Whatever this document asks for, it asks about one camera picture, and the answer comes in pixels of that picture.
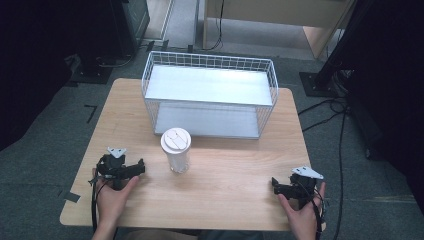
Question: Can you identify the left hand-held gripper cable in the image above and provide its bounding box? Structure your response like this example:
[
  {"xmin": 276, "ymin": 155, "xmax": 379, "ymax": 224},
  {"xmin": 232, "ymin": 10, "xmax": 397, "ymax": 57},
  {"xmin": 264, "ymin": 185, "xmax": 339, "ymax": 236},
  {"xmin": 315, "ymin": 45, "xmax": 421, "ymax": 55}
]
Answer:
[{"xmin": 88, "ymin": 175, "xmax": 108, "ymax": 233}]

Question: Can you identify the hand-held gripper cable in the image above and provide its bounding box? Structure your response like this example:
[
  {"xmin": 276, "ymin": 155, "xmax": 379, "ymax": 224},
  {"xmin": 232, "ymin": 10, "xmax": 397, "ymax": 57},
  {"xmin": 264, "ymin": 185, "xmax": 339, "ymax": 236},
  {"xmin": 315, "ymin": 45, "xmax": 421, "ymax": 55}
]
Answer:
[
  {"xmin": 299, "ymin": 181, "xmax": 329, "ymax": 240},
  {"xmin": 88, "ymin": 175, "xmax": 108, "ymax": 233}
]

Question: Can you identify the clear cup with white lid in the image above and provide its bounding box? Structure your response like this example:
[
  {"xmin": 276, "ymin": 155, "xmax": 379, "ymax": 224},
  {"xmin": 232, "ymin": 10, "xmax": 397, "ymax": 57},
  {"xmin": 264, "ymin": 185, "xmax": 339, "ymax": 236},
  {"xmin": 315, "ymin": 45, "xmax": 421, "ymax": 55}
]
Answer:
[{"xmin": 160, "ymin": 127, "xmax": 193, "ymax": 175}]

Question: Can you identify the right hand-held gripper cable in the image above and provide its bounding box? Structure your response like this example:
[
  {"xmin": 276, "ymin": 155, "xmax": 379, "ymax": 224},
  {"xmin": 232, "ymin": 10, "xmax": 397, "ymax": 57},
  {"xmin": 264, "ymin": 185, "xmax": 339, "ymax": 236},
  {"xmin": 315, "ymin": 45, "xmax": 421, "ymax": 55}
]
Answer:
[{"xmin": 299, "ymin": 181, "xmax": 329, "ymax": 240}]

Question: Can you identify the black cabinet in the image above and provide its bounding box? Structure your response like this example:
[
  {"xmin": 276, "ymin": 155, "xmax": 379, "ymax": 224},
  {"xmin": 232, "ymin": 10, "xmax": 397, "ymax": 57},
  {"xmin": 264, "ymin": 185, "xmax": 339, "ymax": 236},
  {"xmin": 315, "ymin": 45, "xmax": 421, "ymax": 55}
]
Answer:
[{"xmin": 71, "ymin": 0, "xmax": 151, "ymax": 85}]

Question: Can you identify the light wooden desk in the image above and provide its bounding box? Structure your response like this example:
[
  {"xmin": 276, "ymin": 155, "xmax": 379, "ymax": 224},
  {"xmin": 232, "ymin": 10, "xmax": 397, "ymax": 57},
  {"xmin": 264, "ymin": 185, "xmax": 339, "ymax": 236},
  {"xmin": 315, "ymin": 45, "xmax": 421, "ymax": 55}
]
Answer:
[{"xmin": 201, "ymin": 0, "xmax": 356, "ymax": 60}]

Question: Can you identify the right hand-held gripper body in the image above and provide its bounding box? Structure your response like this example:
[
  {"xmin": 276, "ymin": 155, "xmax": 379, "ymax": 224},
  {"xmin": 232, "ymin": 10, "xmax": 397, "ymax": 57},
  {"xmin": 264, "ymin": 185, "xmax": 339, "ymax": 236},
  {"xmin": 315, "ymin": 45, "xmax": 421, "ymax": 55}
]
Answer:
[{"xmin": 282, "ymin": 166, "xmax": 325, "ymax": 210}]

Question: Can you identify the white wire shelf rack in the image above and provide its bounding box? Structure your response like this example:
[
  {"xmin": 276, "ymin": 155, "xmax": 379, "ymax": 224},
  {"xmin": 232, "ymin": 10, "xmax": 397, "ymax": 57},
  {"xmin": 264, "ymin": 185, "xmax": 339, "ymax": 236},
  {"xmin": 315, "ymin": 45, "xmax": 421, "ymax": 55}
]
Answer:
[{"xmin": 141, "ymin": 50, "xmax": 280, "ymax": 140}]

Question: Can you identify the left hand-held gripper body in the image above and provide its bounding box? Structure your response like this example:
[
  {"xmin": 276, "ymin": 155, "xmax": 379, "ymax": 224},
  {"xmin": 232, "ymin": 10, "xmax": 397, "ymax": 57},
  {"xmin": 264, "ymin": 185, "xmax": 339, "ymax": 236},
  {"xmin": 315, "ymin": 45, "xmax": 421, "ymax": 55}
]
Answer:
[{"xmin": 95, "ymin": 146, "xmax": 135, "ymax": 192}]

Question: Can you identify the person's right hand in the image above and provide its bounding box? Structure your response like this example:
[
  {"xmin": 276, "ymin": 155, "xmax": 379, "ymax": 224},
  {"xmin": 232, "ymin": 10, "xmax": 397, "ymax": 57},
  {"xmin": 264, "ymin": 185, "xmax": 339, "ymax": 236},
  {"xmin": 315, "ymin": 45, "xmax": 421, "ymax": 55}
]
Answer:
[{"xmin": 277, "ymin": 181, "xmax": 327, "ymax": 235}]

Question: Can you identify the person's left hand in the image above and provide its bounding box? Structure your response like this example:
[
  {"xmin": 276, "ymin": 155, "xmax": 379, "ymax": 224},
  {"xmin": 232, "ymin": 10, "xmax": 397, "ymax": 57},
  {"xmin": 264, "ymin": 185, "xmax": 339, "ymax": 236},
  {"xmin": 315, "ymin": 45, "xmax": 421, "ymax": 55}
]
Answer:
[{"xmin": 92, "ymin": 168, "xmax": 140, "ymax": 228}]

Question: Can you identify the black floor cable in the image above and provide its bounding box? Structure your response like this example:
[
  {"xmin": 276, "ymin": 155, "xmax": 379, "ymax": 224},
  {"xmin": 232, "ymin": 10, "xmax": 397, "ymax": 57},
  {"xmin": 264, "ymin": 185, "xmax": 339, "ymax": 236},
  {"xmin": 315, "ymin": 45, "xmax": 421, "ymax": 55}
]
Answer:
[{"xmin": 297, "ymin": 68, "xmax": 351, "ymax": 240}]

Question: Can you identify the black hanging cable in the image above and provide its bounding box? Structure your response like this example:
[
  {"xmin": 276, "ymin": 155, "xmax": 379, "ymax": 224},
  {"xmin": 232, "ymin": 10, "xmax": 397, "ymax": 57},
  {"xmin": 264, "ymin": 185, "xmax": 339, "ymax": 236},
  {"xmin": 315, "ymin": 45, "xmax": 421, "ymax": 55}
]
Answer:
[{"xmin": 203, "ymin": 0, "xmax": 225, "ymax": 52}]

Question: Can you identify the black metal stand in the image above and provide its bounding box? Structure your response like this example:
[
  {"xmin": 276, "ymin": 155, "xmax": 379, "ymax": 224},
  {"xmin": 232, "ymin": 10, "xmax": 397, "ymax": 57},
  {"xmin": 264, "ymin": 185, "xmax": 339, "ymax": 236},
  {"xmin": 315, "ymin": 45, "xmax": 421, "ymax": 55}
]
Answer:
[{"xmin": 298, "ymin": 0, "xmax": 371, "ymax": 98}]

